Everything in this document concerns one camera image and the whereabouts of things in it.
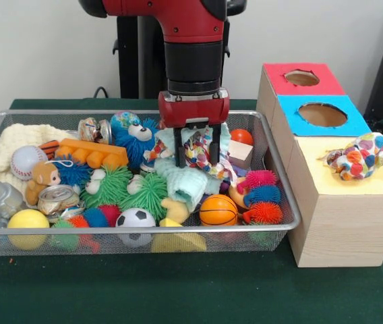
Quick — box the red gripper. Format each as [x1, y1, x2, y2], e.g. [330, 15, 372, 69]
[157, 90, 231, 169]

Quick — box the small soccer ball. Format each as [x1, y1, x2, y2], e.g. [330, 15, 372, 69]
[115, 207, 157, 249]

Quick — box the polka dot cloth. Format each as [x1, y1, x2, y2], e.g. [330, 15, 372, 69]
[143, 126, 238, 185]
[326, 132, 383, 182]

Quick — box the yellow ball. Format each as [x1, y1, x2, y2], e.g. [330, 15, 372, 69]
[7, 209, 50, 250]

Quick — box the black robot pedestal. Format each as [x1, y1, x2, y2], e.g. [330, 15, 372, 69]
[112, 0, 248, 100]

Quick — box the white baseball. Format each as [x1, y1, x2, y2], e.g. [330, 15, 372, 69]
[10, 145, 49, 180]

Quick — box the green spiky rubber ball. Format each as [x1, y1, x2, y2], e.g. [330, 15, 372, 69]
[120, 171, 169, 222]

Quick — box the green spiky toy with eyes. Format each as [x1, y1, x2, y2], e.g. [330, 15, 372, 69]
[80, 167, 134, 209]

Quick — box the multicolour spiky caterpillar toy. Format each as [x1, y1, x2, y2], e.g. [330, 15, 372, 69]
[241, 169, 283, 224]

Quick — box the orange plastic building brick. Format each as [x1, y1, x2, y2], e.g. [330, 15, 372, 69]
[55, 137, 129, 169]

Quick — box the blue spiky toy with eyes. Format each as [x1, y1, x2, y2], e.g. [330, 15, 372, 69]
[112, 116, 160, 169]

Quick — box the mint green cloth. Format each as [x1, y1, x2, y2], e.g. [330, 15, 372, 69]
[154, 123, 233, 212]

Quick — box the wooden box with three holes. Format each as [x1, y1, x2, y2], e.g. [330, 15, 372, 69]
[256, 61, 383, 268]

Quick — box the shallow silver mesh bin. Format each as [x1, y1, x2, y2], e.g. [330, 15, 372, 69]
[0, 109, 302, 257]

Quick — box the orange mini basketball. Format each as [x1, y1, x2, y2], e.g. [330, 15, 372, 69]
[199, 194, 239, 227]

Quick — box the dark green tablecloth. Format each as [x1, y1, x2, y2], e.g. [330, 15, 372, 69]
[0, 98, 383, 324]

